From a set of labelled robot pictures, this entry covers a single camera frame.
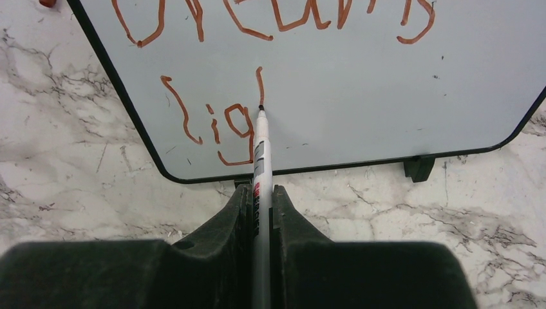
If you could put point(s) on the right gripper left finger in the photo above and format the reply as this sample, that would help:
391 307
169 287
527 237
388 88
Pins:
209 268

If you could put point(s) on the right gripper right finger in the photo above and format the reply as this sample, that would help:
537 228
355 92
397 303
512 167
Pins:
313 271

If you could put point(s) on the white red marker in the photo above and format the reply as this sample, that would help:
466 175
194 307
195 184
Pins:
262 195

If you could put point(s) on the black framed whiteboard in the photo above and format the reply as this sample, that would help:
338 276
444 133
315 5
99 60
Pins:
343 83

